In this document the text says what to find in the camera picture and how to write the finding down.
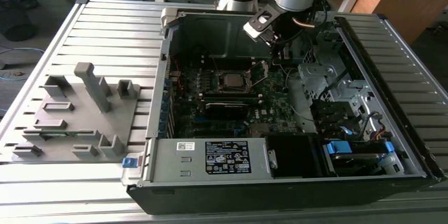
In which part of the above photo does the light blue floor cable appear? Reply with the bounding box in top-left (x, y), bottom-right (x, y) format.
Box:
top-left (0, 47), bottom-right (47, 82)

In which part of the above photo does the green RAM stick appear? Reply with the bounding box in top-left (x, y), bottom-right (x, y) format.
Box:
top-left (24, 129), bottom-right (96, 138)

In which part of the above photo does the silver camera box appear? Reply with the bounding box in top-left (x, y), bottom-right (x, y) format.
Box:
top-left (243, 8), bottom-right (281, 43)
top-left (313, 10), bottom-right (340, 23)

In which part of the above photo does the grey parts rack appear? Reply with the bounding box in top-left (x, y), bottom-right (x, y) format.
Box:
top-left (9, 62), bottom-right (143, 163)

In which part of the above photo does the coloured wire bundle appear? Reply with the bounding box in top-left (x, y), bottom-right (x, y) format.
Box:
top-left (373, 126), bottom-right (388, 142)

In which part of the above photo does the hard disk in blue carrier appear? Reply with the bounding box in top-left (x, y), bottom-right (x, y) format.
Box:
top-left (324, 140), bottom-right (396, 177)

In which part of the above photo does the grey plastic case handle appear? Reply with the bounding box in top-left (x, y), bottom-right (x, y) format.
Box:
top-left (160, 7), bottom-right (185, 36)

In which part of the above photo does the black drive bay bracket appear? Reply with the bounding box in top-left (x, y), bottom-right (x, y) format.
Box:
top-left (309, 100), bottom-right (363, 133)

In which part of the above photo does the black graphics card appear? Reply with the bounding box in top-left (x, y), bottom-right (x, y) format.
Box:
top-left (204, 101), bottom-right (249, 121)

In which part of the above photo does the silver CPU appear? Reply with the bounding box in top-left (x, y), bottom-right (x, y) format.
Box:
top-left (223, 73), bottom-right (247, 88)

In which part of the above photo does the brown chipset heatsink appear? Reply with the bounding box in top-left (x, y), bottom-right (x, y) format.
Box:
top-left (249, 123), bottom-right (271, 137)

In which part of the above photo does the black round bin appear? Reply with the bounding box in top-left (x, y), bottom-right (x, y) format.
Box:
top-left (1, 8), bottom-right (39, 42)

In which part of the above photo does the silver power supply unit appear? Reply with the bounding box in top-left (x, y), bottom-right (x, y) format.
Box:
top-left (149, 136), bottom-right (273, 183)

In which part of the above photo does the black PC case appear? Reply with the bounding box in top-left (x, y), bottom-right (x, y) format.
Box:
top-left (120, 6), bottom-right (448, 216)

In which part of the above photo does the grey floor stand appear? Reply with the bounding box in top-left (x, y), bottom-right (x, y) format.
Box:
top-left (0, 50), bottom-right (41, 70)

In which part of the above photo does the green motherboard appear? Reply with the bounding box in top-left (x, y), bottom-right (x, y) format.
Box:
top-left (167, 57), bottom-right (317, 140)

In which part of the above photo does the silver metal drive cage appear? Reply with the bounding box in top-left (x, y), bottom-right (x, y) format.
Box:
top-left (296, 26), bottom-right (388, 137)

